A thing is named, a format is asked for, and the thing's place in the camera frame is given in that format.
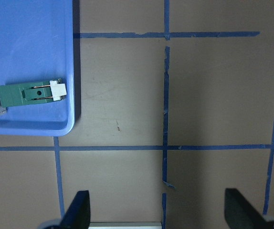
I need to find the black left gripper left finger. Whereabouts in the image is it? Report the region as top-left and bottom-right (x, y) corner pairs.
(59, 190), (90, 229)

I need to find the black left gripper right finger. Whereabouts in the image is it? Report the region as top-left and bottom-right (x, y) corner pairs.
(224, 188), (274, 229)

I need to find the green white terminal block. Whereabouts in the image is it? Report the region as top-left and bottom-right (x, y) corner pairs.
(0, 79), (67, 107)

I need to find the blue plastic tray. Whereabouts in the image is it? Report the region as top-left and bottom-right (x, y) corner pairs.
(0, 0), (75, 136)

